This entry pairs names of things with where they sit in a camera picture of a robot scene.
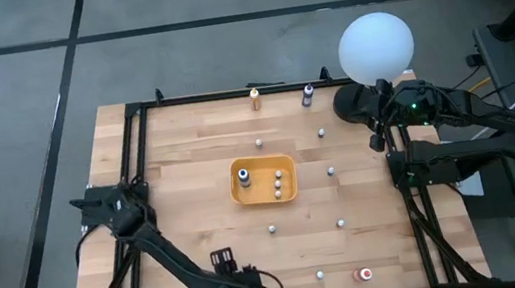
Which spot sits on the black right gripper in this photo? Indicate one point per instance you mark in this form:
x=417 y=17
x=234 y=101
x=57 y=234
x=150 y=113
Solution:
x=377 y=143

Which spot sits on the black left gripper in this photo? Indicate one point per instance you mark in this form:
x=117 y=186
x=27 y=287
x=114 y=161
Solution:
x=223 y=260

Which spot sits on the small white-capped dye bottle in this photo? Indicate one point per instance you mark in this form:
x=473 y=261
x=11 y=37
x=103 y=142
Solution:
x=278 y=194
x=321 y=132
x=320 y=274
x=277 y=184
x=258 y=142
x=278 y=174
x=272 y=229

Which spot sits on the small blue dye bottle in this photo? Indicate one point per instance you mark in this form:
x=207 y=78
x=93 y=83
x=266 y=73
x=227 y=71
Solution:
x=330 y=170

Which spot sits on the large blue food coloring bottle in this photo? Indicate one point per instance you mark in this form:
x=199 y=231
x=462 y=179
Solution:
x=243 y=175

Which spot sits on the large red food coloring bottle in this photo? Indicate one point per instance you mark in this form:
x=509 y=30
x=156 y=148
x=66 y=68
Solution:
x=365 y=274

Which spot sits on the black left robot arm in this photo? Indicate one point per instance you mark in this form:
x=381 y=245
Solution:
x=173 y=262

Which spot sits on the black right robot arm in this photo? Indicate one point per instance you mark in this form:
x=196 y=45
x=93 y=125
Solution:
x=466 y=155

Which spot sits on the large purple food coloring bottle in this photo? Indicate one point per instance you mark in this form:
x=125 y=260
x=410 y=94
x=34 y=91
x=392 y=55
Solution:
x=307 y=96

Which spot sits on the large orange food coloring bottle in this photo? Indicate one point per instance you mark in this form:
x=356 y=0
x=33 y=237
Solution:
x=255 y=100

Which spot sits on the white globe table lamp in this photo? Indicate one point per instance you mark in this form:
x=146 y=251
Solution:
x=375 y=46

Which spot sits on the yellow plastic tray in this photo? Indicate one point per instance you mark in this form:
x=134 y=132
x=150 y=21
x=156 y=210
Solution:
x=261 y=191

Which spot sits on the black power adapter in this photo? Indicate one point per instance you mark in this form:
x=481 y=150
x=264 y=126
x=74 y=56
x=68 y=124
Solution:
x=472 y=60

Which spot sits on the white paper sheet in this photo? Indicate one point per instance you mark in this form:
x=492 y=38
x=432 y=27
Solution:
x=469 y=186

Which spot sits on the black frame clamp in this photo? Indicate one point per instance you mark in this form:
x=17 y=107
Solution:
x=324 y=73
x=159 y=96

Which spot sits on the black aluminium table frame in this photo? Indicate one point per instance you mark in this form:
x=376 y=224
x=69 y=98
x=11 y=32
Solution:
x=220 y=95

